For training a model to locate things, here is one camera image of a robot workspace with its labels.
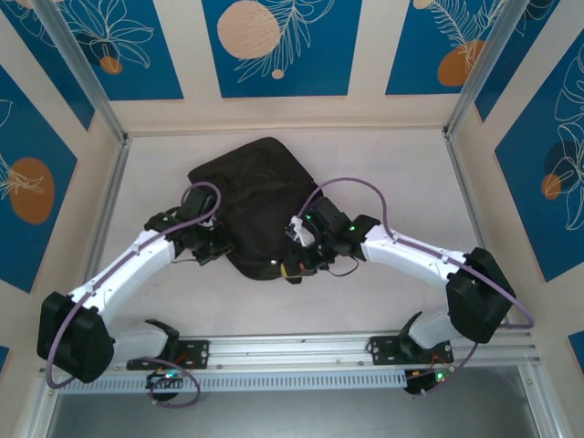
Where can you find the black student backpack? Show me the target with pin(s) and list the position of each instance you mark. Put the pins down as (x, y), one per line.
(255, 182)

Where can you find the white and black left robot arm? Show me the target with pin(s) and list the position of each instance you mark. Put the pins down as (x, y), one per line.
(128, 269)

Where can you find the blue floral wall panel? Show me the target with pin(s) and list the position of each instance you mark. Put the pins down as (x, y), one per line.
(319, 55)
(27, 137)
(524, 191)
(410, 45)
(150, 55)

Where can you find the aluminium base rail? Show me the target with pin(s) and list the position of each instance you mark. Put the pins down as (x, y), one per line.
(292, 347)

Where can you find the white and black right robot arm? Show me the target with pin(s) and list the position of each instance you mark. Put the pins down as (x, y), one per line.
(410, 255)

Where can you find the aluminium table side rail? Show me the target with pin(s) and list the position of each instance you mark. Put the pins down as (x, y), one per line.
(114, 182)
(455, 150)

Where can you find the small circuit board green light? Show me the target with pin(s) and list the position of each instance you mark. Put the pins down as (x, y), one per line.
(164, 378)
(431, 378)

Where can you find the aluminium frame post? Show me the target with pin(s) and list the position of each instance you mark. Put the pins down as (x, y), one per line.
(83, 68)
(487, 68)

